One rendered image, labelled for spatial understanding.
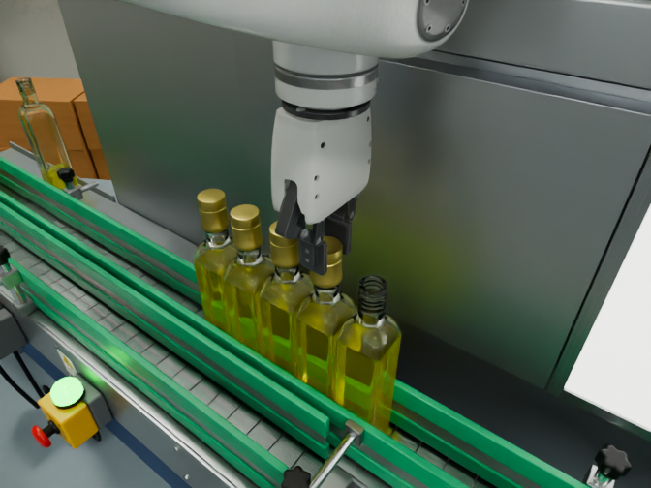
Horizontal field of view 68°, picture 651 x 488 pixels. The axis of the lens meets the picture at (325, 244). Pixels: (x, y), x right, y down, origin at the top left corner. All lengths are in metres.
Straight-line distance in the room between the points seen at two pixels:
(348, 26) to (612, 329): 0.41
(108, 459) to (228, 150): 0.64
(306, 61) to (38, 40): 4.19
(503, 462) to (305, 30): 0.51
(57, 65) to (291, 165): 4.15
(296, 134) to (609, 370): 0.41
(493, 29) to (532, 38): 0.03
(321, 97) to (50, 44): 4.14
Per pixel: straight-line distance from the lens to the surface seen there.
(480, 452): 0.65
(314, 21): 0.27
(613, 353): 0.59
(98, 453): 1.11
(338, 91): 0.38
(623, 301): 0.55
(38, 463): 1.15
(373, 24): 0.29
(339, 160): 0.42
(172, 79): 0.84
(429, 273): 0.61
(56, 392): 0.86
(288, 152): 0.41
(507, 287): 0.58
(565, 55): 0.47
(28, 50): 4.61
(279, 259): 0.54
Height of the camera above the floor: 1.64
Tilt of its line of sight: 37 degrees down
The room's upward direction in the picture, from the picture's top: straight up
